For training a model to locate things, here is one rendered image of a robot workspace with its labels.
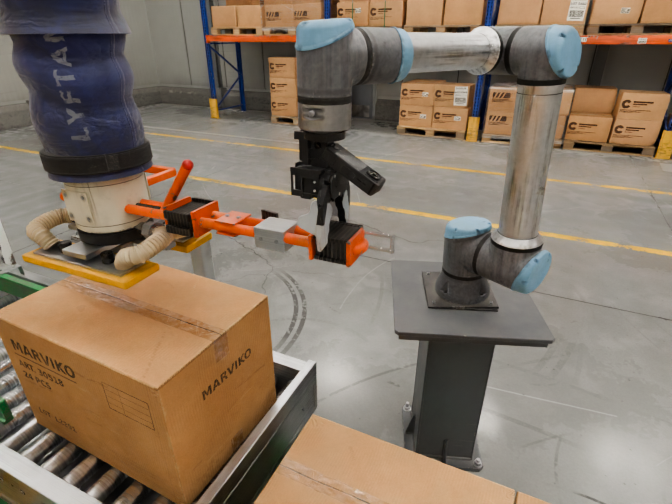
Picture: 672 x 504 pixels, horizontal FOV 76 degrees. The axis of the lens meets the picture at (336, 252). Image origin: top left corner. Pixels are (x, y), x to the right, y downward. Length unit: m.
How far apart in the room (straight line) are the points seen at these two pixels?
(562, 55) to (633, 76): 7.90
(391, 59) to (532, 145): 0.60
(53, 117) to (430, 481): 1.22
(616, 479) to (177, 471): 1.72
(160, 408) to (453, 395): 1.13
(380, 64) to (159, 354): 0.77
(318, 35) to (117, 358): 0.80
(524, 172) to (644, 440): 1.53
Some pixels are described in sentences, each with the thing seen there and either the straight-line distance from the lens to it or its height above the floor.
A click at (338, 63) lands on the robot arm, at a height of 1.56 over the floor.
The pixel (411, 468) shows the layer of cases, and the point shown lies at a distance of 1.33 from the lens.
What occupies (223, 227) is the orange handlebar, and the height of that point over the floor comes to 1.25.
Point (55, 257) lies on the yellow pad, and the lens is 1.20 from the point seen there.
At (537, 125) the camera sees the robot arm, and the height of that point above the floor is 1.39.
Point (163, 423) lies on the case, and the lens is 1.08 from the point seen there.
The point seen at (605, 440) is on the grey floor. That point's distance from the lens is 2.40.
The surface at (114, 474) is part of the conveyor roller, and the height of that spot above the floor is 0.55.
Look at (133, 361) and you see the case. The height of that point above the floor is 0.95.
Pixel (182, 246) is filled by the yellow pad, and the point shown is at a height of 1.13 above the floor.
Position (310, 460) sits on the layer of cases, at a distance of 1.33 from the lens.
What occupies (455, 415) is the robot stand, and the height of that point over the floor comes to 0.26.
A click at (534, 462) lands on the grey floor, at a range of 2.18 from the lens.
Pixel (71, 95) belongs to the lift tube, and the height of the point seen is 1.49.
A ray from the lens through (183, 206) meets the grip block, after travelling 1.02.
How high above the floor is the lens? 1.60
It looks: 27 degrees down
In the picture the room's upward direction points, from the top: straight up
